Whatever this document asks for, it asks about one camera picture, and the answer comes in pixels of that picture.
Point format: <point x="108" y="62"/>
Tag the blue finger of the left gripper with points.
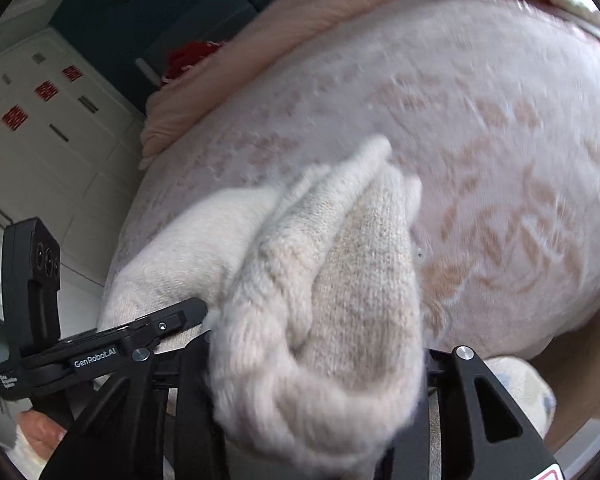
<point x="172" y="317"/>

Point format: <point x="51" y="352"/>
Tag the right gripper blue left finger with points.
<point x="120" y="434"/>

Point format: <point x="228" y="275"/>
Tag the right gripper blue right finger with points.
<point x="484" y="434"/>

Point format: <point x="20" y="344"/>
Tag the cream knit sweater black hearts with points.
<point x="317" y="352"/>

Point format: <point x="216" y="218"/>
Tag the person's left hand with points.
<point x="41" y="432"/>

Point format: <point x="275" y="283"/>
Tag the person's fuzzy grey leg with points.
<point x="530" y="391"/>

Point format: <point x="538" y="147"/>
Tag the white wardrobe with red decals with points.
<point x="69" y="154"/>

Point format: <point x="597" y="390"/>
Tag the red pillow on bed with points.
<point x="182" y="59"/>

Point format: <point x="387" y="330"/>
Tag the pink floral bed blanket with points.
<point x="493" y="104"/>

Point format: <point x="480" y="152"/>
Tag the teal upholstered headboard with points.
<point x="207" y="20"/>

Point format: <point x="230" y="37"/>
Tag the pink folded duvet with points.
<point x="280" y="28"/>

